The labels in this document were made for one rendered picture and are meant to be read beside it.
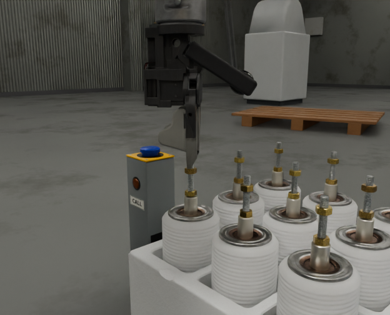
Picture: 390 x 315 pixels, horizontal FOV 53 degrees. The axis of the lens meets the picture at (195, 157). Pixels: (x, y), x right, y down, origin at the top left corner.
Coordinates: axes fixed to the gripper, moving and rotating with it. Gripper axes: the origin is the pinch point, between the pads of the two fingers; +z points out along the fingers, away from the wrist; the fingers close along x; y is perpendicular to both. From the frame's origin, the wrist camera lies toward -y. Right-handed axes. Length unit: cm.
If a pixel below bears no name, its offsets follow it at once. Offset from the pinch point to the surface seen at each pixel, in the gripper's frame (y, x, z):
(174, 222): 3.0, 3.7, 9.7
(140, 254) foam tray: 9.0, 1.3, 16.6
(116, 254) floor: 24, -33, 35
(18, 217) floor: 64, -55, 35
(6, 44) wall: 372, -588, -53
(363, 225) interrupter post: -24.1, 8.3, 7.2
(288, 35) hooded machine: -77, -458, -54
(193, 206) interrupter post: 0.2, 1.0, 7.9
